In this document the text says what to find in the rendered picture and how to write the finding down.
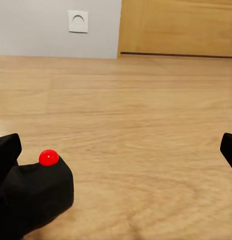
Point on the door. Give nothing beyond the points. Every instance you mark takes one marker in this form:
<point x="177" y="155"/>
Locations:
<point x="181" y="27"/>

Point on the wall socket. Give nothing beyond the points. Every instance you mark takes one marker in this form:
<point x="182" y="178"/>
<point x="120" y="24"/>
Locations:
<point x="78" y="20"/>

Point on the digital camera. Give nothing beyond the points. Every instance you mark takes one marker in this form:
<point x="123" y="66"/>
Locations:
<point x="33" y="194"/>

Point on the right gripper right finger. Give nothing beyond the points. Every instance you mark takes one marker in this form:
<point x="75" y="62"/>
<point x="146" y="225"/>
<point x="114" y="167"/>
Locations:
<point x="226" y="147"/>

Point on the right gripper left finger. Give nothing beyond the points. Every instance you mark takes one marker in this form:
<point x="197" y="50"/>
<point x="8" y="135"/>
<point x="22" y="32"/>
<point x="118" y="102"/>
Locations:
<point x="10" y="149"/>

